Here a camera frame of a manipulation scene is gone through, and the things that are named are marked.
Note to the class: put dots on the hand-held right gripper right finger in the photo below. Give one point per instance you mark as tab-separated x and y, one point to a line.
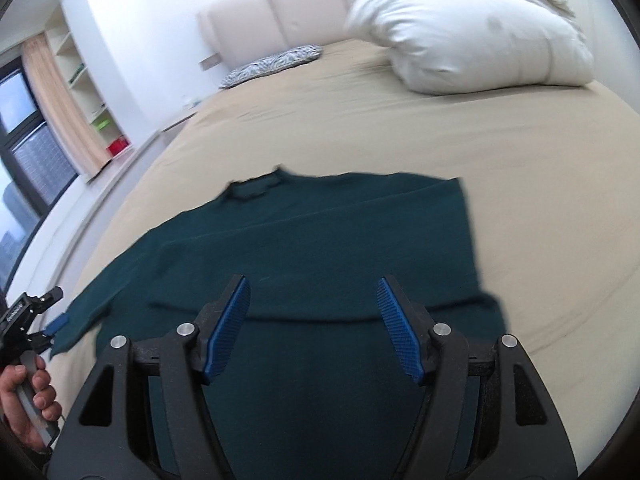
400	332

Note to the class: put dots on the beige curtain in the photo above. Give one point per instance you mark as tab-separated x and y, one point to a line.
60	105

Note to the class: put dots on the grey wall plate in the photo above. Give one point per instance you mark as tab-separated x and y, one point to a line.
209	61

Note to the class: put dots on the dark framed window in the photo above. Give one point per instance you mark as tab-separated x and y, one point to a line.
30	160

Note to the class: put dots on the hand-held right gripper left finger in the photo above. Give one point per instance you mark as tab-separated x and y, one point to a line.
229	332

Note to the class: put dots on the white duvet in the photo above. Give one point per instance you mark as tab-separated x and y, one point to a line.
475	35

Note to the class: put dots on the white wall shelf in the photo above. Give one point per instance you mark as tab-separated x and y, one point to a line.
75	55

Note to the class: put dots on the green item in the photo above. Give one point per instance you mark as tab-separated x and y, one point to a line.
101	123

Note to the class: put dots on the dark green towel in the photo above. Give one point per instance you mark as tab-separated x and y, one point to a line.
310	230

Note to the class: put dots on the person's left hand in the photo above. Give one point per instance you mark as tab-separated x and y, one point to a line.
22	390

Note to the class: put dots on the zebra print pillow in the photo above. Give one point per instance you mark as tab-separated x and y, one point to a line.
270	64

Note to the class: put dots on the red box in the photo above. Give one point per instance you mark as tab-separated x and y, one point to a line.
119	147

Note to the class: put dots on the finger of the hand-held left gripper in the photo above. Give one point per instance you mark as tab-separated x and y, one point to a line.
56	324
47	296

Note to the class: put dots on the beige padded headboard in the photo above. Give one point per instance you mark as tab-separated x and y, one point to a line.
300	10

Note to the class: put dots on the white window bench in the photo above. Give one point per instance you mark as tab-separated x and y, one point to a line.
100	195

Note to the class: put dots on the bed with tan sheet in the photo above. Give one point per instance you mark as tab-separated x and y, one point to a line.
360	125

